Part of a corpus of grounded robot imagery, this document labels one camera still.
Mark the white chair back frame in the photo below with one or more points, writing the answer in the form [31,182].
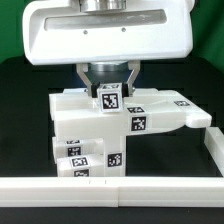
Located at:
[77,116]

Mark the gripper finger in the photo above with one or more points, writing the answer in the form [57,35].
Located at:
[127,87]
[82,69]

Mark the white fence rail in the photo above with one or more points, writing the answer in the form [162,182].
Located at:
[111,192]
[214,141]

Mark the white chair seat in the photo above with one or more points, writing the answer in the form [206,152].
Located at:
[115,156]

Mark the white right fence rail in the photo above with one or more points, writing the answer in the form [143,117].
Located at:
[214,141]

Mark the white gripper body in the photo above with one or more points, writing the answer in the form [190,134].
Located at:
[59,32]

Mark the white front fence rail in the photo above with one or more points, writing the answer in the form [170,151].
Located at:
[111,192]

